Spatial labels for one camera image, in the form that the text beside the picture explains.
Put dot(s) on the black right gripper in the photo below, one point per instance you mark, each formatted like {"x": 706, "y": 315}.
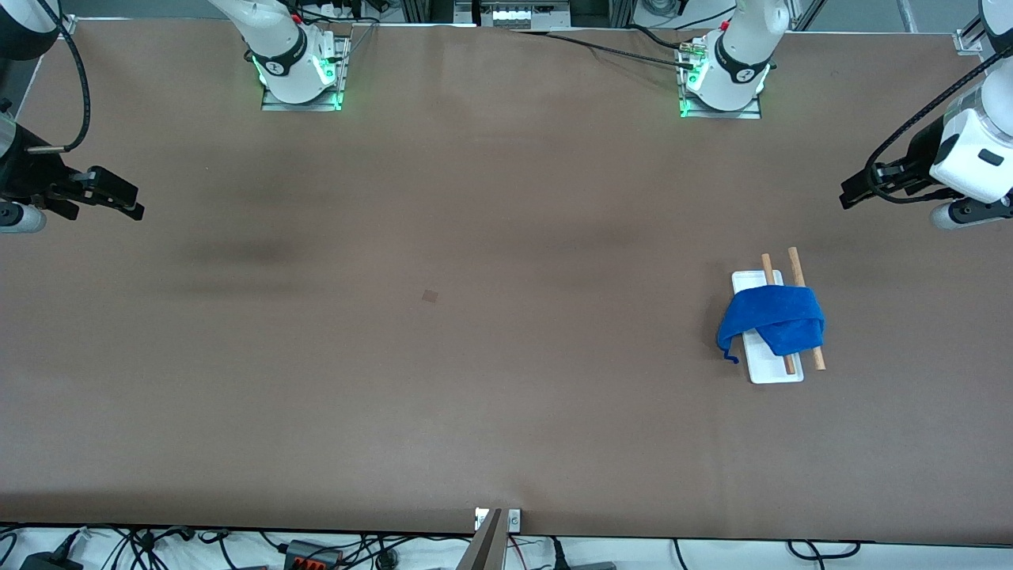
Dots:
{"x": 30, "y": 174}

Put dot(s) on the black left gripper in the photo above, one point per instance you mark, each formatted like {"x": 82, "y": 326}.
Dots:
{"x": 916, "y": 156}

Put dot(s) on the blue towel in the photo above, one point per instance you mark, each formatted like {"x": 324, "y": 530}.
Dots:
{"x": 779, "y": 317}

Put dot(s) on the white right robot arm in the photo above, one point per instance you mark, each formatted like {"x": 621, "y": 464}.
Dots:
{"x": 285, "y": 71}

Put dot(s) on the white rack with wooden rods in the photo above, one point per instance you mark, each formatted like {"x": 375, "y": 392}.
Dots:
{"x": 772, "y": 372}

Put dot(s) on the black power adapter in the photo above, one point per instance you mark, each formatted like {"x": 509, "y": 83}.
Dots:
{"x": 47, "y": 564}

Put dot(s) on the white power strip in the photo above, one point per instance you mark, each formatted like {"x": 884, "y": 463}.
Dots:
{"x": 522, "y": 14}

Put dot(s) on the black box with orange connectors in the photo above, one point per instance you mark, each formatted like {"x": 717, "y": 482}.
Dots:
{"x": 313, "y": 558}

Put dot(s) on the metal table corner bracket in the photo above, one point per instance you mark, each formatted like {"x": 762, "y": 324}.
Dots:
{"x": 65, "y": 26}
{"x": 967, "y": 43}

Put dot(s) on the aluminium frame profile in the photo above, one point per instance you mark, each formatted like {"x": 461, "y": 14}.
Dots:
{"x": 972, "y": 30}

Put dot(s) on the dark aluminium frame post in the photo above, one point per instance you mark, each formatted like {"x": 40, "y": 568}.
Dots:
{"x": 415, "y": 9}

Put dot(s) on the small metal clamp bracket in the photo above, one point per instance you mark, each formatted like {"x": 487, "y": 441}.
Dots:
{"x": 514, "y": 520}

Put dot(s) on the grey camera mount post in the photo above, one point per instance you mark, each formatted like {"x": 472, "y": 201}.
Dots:
{"x": 484, "y": 550}

